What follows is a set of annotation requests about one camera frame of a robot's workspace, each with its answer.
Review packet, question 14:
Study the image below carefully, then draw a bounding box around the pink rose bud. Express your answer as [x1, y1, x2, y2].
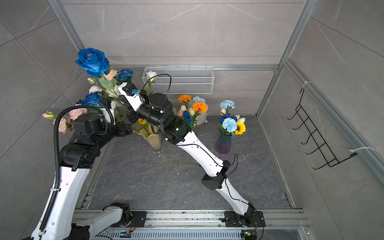
[42, 112, 55, 120]

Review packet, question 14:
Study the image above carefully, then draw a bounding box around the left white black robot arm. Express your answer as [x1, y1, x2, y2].
[29, 113, 133, 240]

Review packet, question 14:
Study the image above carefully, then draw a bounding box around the light blue carnation middle vase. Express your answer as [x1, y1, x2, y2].
[193, 96, 206, 103]

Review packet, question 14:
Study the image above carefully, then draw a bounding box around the blue rose upper left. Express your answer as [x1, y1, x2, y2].
[77, 92, 102, 106]

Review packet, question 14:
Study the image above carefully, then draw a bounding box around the clear green glass vase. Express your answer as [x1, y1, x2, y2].
[189, 119, 197, 129]

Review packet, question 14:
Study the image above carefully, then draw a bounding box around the pink rose middle left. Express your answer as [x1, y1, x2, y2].
[69, 108, 88, 121]

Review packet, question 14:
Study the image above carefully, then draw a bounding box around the black corrugated cable conduit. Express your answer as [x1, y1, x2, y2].
[38, 104, 115, 232]

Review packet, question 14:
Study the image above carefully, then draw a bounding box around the light blue carnation lower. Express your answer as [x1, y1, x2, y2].
[222, 118, 238, 133]

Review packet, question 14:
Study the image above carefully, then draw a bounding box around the light blue carnation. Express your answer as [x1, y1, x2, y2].
[220, 100, 235, 110]
[222, 118, 238, 133]

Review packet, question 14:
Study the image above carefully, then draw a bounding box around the small white rose left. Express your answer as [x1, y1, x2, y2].
[89, 86, 103, 94]

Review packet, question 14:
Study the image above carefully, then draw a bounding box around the orange carnation large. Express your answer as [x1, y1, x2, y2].
[193, 102, 208, 113]

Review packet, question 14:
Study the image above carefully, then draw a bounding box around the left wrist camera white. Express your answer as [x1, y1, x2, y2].
[99, 100, 116, 125]

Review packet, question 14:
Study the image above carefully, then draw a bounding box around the pink rose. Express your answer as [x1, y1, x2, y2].
[69, 108, 88, 121]
[58, 118, 68, 134]

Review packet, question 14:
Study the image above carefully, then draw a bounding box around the yellow wavy glass vase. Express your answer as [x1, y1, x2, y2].
[133, 121, 163, 153]

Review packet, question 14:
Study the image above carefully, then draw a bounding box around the white rose tall stem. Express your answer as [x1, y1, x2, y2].
[146, 71, 158, 84]

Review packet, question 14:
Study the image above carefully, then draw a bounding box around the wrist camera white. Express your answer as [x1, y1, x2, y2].
[118, 82, 145, 112]
[99, 100, 116, 125]

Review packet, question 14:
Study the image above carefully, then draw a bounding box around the orange carnation small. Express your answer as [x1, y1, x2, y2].
[178, 95, 192, 103]

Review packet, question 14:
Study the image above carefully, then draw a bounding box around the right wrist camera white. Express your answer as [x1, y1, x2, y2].
[118, 82, 145, 112]

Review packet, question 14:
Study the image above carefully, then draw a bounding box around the peach rose pair top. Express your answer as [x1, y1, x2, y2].
[104, 70, 118, 81]

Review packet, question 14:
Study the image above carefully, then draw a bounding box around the black wire hook rack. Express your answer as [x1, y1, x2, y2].
[287, 89, 358, 170]

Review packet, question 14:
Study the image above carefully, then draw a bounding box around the yellow sunflower purple vase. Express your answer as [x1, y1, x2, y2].
[235, 121, 246, 135]

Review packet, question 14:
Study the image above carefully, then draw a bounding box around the blue rose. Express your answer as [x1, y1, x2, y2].
[119, 69, 133, 81]
[77, 92, 102, 106]

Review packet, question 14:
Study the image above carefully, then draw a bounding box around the small yellow sunflower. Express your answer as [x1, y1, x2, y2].
[138, 119, 147, 125]

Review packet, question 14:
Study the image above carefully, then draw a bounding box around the purple glass vase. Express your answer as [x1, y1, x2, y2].
[215, 134, 233, 155]

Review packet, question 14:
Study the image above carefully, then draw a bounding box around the blue rose top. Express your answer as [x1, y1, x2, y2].
[119, 69, 133, 81]

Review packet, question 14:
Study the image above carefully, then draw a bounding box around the pink rose lower left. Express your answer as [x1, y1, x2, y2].
[58, 118, 68, 134]

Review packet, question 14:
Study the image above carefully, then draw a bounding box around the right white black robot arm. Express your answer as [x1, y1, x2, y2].
[120, 89, 266, 228]

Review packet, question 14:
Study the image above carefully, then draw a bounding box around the metal base rail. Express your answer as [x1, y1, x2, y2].
[93, 209, 315, 240]

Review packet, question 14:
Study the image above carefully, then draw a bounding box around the light blue carnation upper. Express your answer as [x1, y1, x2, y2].
[220, 100, 235, 110]

